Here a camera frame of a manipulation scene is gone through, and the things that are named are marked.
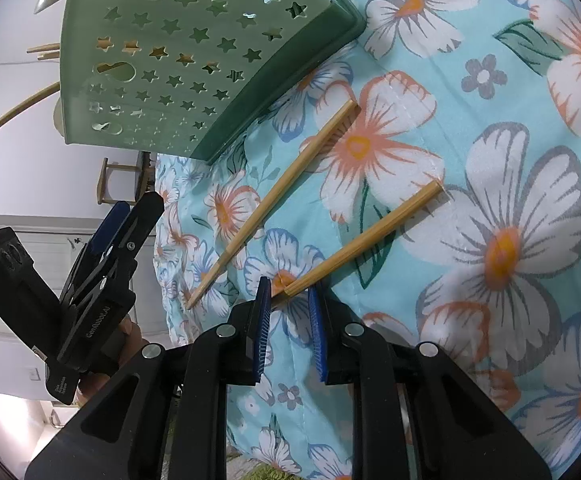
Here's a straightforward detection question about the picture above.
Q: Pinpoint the wooden chair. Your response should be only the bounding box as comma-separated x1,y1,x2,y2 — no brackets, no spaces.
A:
97,151,157,207

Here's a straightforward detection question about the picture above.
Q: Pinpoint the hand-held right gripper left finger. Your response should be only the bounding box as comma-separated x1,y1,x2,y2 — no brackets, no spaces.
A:
24,276,272,480

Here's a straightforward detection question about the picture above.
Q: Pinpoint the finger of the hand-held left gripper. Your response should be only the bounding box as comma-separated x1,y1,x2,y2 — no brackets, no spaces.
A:
60,191,165,306
63,201,131,291

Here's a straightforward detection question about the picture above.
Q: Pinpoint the floral blue blanket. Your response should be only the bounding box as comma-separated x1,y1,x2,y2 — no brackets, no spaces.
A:
153,0,581,480

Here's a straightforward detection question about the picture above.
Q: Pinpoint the green towel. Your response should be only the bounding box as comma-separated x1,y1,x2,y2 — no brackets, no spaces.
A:
239,464,284,480

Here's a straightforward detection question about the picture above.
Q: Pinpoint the white panel door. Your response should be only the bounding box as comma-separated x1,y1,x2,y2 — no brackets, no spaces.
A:
0,214,167,343

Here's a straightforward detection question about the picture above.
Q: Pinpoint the person's left hand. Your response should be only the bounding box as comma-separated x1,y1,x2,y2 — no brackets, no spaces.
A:
78,317,144,403

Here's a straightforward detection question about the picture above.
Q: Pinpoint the small white spoon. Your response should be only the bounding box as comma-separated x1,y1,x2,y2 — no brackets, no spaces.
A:
52,94,67,137

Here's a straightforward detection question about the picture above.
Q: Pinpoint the green plastic utensil holder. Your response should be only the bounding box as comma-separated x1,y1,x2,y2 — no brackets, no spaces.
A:
59,0,366,165

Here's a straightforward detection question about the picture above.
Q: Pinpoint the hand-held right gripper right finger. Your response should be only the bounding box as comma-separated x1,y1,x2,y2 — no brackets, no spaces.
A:
308,282,554,480

